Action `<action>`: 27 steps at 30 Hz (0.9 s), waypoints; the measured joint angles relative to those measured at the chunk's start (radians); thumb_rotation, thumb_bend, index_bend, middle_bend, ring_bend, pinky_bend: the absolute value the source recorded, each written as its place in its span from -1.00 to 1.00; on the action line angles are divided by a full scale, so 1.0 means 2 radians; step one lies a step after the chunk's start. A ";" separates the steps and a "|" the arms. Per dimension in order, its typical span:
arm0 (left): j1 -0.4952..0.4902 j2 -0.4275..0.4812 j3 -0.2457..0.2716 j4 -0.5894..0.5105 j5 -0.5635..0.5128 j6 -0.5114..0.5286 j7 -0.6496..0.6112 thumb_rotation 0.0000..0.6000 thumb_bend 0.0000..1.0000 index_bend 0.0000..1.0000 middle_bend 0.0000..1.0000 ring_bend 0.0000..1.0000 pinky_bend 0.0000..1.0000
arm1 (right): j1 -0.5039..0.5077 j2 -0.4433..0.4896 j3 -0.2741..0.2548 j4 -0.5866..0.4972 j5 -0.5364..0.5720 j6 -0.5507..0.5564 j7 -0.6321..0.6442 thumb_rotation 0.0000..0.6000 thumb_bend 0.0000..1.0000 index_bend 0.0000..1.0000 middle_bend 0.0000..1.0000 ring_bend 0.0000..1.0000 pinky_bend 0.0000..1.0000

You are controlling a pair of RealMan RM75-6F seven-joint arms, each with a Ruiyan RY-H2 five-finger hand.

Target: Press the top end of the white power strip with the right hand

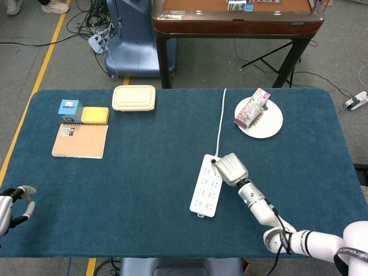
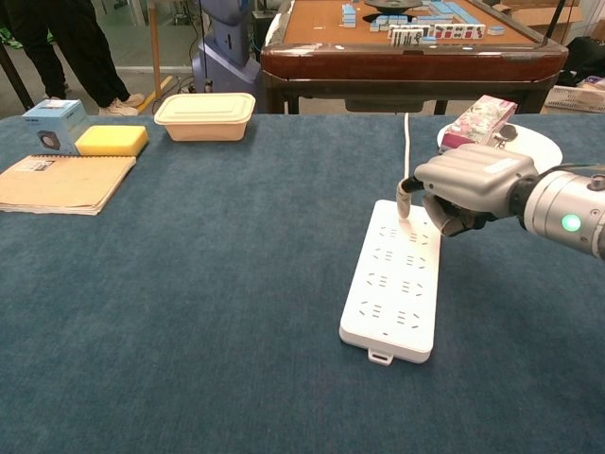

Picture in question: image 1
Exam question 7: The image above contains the white power cable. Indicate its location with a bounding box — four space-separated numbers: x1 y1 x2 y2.
214 88 228 158

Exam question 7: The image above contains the kraft spiral notebook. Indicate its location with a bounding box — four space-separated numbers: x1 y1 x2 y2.
51 123 109 160

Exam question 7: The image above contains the beige shoe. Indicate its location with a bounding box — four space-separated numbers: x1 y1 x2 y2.
41 0 70 14

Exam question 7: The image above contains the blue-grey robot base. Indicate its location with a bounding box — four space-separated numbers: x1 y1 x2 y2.
103 0 178 79

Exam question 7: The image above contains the brown mahjong table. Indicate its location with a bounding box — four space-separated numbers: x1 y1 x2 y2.
151 0 325 89

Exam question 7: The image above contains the blue-grey robot chassis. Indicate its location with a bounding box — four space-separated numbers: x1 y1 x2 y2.
118 257 244 276

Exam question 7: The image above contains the white floor strip with plugs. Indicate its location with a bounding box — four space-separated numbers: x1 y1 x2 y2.
342 91 368 111

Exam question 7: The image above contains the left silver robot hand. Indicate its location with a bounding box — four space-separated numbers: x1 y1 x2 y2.
0 185 37 237

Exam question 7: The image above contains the mahjong tile stack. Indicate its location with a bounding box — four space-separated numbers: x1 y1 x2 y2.
227 0 247 12

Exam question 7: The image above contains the cream lidded lunch box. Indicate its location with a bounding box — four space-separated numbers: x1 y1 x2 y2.
112 85 156 112

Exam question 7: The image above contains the yellow sponge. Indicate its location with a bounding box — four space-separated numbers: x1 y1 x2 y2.
80 106 110 125

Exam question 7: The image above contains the long black floor cable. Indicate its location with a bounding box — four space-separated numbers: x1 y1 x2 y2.
0 32 90 47

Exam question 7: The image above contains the blue cube box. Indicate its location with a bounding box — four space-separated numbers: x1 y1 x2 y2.
57 99 84 124

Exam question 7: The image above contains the floral tissue box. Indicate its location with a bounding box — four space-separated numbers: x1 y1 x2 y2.
233 87 272 128

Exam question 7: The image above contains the white floor power strip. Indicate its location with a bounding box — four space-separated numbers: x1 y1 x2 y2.
87 28 112 55

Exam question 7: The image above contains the white round plate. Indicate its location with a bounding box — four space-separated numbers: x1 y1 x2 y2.
234 96 284 139

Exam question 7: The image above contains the teal tablecloth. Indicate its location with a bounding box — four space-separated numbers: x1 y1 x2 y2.
0 88 364 259

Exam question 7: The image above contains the tangled black cable bundle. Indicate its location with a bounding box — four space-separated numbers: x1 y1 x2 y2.
67 0 119 40

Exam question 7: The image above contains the white shoe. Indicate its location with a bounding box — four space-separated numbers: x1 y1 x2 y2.
6 0 24 16

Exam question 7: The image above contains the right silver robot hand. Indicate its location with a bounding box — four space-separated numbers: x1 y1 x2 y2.
211 152 249 187

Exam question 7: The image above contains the brown hair clip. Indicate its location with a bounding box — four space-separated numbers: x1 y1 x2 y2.
248 100 270 128

